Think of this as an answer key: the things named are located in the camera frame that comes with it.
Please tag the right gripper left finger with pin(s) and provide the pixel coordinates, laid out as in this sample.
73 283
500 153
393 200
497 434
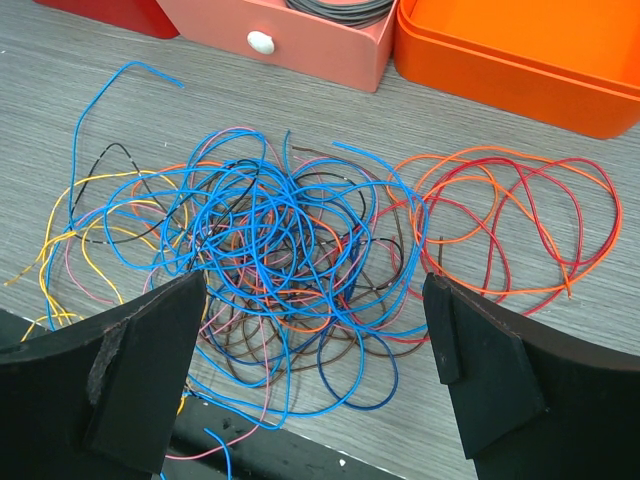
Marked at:
98 399

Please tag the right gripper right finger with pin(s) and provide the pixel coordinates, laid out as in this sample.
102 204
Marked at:
530 401

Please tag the orange plastic box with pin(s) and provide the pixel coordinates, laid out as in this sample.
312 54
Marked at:
570 64

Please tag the red plastic box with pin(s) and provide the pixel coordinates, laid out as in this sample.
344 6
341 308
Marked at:
141 16

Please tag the salmon pink drawer box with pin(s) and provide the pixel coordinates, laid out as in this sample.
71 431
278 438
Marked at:
273 33

